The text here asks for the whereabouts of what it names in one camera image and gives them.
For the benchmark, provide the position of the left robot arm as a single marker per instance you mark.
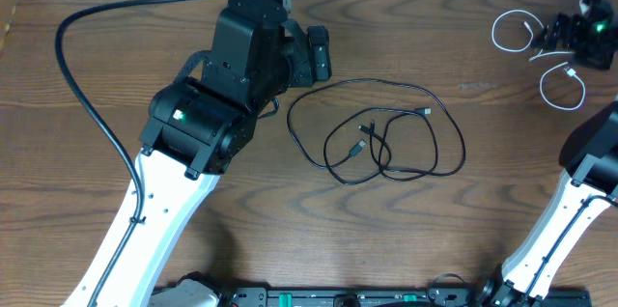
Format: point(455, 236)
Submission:
point(196, 125)

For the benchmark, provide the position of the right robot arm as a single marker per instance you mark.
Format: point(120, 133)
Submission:
point(588, 182)

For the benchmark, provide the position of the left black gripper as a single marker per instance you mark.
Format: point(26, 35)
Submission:
point(319, 56)

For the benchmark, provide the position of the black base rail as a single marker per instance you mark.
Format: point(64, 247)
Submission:
point(195, 289)

